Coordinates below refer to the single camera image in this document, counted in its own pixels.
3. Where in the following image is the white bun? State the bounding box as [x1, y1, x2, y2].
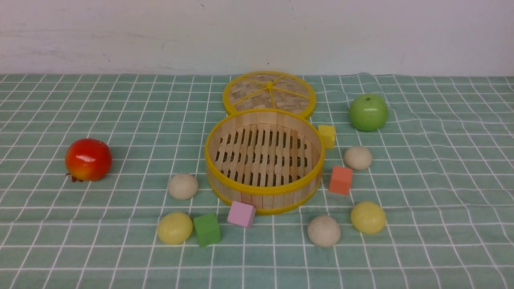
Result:
[307, 215, 341, 247]
[167, 173, 199, 200]
[344, 146, 373, 171]

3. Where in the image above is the white bun front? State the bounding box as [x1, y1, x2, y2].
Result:
[307, 215, 341, 247]

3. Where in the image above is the yellow bun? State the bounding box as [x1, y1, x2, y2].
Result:
[350, 201, 387, 234]
[157, 212, 193, 245]

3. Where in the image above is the bamboo steamer tray yellow rim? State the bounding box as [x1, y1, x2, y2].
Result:
[204, 109, 325, 215]

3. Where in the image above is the woven bamboo steamer lid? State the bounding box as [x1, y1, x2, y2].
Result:
[222, 71, 316, 119]

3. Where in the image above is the yellow cube block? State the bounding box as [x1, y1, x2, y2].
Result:
[317, 124, 336, 149]

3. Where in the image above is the pink cube block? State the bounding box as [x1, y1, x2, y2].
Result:
[226, 201, 256, 228]

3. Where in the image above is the orange cube block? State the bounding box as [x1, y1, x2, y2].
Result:
[328, 166, 354, 195]

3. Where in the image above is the green cube block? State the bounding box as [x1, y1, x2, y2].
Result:
[193, 213, 221, 247]

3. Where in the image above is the green apple toy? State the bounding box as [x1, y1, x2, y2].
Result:
[349, 94, 388, 132]

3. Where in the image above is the green checkered tablecloth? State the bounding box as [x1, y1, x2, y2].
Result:
[0, 73, 514, 289]

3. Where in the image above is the red pomegranate toy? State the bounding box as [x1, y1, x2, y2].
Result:
[64, 138, 112, 183]

